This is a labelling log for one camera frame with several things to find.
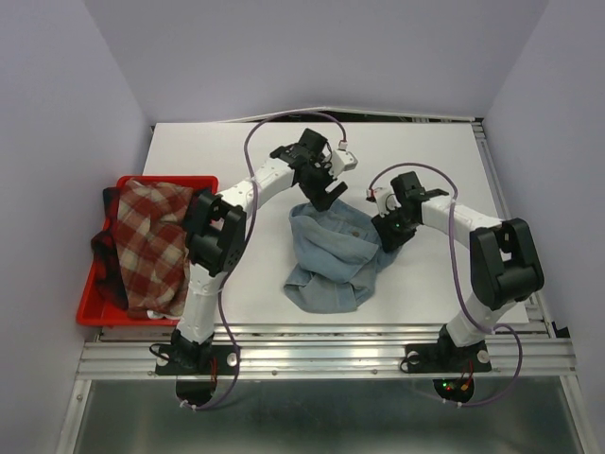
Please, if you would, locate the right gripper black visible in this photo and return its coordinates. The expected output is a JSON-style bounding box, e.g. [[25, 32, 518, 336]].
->
[[371, 204, 418, 253]]

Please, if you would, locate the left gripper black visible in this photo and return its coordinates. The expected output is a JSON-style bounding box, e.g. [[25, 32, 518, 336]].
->
[[298, 154, 346, 211]]

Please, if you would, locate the light blue denim skirt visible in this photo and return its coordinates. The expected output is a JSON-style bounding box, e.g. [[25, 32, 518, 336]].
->
[[284, 200, 399, 314]]

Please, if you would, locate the red cream plaid skirt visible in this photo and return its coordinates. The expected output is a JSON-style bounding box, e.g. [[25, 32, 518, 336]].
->
[[112, 179, 193, 319]]

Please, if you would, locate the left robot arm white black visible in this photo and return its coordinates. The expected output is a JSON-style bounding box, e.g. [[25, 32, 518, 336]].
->
[[164, 129, 357, 374]]

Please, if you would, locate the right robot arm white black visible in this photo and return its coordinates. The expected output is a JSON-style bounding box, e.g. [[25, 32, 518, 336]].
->
[[367, 172, 545, 374]]

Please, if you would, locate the red navy plaid skirt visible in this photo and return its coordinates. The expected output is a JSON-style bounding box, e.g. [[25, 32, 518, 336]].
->
[[90, 184, 212, 311]]

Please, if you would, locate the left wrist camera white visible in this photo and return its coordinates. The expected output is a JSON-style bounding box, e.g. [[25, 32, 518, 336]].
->
[[328, 149, 358, 178]]

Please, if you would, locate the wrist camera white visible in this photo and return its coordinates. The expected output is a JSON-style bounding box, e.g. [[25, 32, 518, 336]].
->
[[366, 187, 399, 217], [328, 149, 358, 178]]

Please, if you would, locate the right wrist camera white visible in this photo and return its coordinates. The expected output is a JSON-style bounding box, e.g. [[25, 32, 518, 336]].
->
[[366, 187, 399, 217]]

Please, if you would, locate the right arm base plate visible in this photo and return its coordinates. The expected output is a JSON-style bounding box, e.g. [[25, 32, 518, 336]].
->
[[399, 341, 492, 375]]

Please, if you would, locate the aluminium frame rail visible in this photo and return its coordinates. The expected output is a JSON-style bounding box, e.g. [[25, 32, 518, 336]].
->
[[57, 319, 599, 453]]

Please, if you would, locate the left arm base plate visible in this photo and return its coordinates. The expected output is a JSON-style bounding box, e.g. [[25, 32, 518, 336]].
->
[[149, 343, 238, 376]]

